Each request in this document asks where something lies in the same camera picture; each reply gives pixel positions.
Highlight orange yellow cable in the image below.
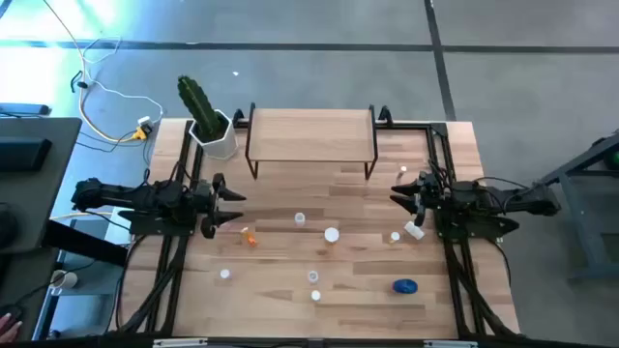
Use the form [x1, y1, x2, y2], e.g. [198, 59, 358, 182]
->
[50, 210, 113, 221]

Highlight black computer mouse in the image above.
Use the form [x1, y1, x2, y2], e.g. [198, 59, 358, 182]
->
[0, 303, 24, 324]

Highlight grey metal cart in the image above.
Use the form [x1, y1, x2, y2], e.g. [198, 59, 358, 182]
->
[531, 130, 619, 284]

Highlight blue Tums bottle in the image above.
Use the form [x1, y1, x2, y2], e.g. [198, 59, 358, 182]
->
[392, 277, 419, 295]

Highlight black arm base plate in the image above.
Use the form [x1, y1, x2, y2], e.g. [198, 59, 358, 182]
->
[432, 212, 521, 243]
[118, 207, 199, 238]

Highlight white floor cable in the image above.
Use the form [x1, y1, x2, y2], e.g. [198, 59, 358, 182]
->
[79, 36, 165, 125]

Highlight person's hand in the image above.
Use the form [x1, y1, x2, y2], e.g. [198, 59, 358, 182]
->
[0, 312, 23, 343]

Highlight opaque white pill bottle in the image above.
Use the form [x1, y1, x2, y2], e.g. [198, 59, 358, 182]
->
[403, 220, 426, 241]

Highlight black flat device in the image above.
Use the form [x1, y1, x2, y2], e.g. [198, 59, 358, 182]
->
[0, 102, 52, 117]

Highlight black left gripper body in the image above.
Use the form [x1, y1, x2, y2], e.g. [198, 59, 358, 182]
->
[191, 173, 221, 239]

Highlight yellow floor cable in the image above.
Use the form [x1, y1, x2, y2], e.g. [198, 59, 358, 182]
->
[42, 0, 146, 144]

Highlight black cable end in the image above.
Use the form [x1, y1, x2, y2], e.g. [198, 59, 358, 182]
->
[71, 70, 91, 94]

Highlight silver aluminium bracket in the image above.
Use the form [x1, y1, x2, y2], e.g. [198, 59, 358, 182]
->
[424, 340, 479, 348]
[153, 337, 208, 348]

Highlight black office chair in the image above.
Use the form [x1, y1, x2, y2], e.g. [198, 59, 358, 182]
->
[0, 117, 83, 255]

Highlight green cactus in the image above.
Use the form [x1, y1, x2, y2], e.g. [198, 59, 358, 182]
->
[176, 74, 224, 141]

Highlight black desk leg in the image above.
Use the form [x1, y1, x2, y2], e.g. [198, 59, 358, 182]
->
[42, 219, 130, 268]

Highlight black aluminium table frame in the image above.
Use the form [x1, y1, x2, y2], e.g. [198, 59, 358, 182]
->
[115, 118, 521, 348]

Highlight white floor box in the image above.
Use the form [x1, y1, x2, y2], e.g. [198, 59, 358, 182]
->
[103, 205, 136, 247]

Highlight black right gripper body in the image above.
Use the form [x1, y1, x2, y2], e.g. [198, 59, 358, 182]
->
[414, 171, 454, 227]

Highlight white cup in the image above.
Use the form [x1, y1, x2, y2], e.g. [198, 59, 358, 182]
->
[50, 269, 79, 291]

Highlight wooden shelf black metal legs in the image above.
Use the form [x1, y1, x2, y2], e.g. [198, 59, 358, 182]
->
[244, 101, 380, 181]

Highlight black side table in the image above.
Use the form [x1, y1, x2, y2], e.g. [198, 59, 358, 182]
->
[0, 246, 62, 339]

